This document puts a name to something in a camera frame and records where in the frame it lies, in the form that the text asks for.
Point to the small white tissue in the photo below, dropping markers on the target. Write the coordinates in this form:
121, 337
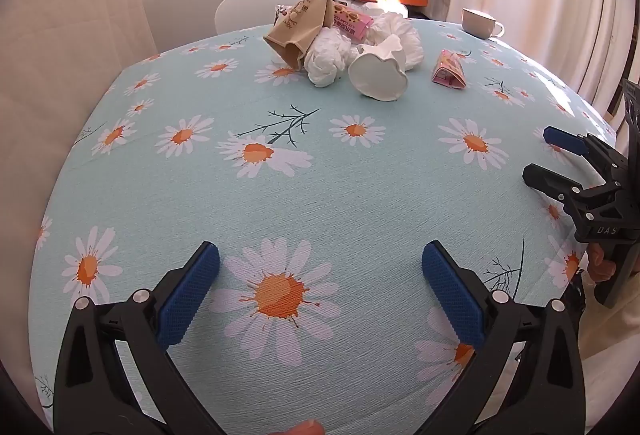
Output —
327, 57

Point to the brown paper bag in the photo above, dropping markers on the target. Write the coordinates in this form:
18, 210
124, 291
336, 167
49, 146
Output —
295, 32

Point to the person's left hand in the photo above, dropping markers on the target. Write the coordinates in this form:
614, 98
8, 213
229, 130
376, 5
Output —
302, 429

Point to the white crushed paper cup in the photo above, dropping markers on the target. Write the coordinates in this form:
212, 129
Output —
375, 75

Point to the beige curtain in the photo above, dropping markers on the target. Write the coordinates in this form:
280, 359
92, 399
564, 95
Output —
75, 40

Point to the daisy print tablecloth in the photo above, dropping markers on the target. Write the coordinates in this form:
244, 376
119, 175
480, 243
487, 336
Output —
350, 195

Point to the white chair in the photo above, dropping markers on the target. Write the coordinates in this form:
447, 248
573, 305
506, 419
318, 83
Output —
245, 7

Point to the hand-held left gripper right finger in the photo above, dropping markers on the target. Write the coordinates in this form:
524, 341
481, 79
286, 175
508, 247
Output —
452, 295

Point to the person's right forearm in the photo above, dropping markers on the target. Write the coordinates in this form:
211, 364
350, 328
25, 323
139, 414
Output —
622, 340

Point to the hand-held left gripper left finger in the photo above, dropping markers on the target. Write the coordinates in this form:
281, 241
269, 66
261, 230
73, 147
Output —
192, 295

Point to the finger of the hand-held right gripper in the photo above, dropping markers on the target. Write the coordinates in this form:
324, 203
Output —
547, 180
565, 140

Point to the pink red snack wrapper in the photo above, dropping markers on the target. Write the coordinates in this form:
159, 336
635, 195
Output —
352, 19

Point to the pink snack box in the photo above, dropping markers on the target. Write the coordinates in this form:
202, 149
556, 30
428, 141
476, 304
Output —
447, 72

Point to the white mug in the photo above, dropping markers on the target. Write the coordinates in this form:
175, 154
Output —
477, 22

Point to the clear plastic wrapper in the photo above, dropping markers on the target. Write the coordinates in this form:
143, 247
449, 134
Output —
282, 11

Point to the large white tissue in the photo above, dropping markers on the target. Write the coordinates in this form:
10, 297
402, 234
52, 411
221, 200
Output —
395, 27

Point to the person's right hand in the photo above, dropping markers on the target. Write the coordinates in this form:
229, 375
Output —
597, 261

